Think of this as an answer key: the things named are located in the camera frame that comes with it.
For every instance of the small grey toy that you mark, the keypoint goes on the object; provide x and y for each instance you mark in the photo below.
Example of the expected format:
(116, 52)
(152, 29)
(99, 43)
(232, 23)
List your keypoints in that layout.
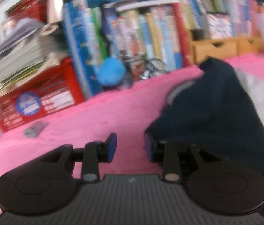
(35, 129)

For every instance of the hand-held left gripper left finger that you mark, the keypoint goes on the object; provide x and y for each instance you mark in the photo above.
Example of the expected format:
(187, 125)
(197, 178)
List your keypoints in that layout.
(113, 145)

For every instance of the small black box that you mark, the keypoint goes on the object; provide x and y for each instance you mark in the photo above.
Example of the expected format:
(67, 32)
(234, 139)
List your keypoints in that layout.
(197, 34)

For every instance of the white and navy jacket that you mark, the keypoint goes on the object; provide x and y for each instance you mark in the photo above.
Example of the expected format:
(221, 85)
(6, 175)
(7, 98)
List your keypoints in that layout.
(204, 110)

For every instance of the black model bicycle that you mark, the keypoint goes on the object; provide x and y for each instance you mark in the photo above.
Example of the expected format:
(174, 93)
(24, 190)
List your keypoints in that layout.
(150, 71)

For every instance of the red plastic basket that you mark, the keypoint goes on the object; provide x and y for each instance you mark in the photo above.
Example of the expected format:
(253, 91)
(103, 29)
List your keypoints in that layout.
(31, 8)

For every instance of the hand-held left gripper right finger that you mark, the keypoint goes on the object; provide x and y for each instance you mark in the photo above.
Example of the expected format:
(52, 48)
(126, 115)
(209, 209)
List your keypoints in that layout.
(148, 148)

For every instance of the row of standing books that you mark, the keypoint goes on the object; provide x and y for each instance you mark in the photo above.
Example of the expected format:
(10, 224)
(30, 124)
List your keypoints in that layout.
(157, 35)

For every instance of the stack of paper workbooks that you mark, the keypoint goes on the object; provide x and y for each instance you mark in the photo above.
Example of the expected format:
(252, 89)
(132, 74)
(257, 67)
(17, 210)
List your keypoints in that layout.
(21, 58)

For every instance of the pink rabbit print blanket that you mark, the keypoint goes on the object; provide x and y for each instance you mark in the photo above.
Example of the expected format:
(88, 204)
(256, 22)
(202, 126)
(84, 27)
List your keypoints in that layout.
(110, 112)

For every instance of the wooden drawer organizer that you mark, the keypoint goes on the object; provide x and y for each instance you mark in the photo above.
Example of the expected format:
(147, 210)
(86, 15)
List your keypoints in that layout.
(216, 49)

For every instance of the blue plush ball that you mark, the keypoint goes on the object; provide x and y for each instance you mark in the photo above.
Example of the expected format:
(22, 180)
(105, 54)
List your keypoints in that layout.
(110, 71)

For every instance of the red plastic crate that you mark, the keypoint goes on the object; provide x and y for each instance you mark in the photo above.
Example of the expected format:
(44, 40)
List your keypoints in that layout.
(66, 75)

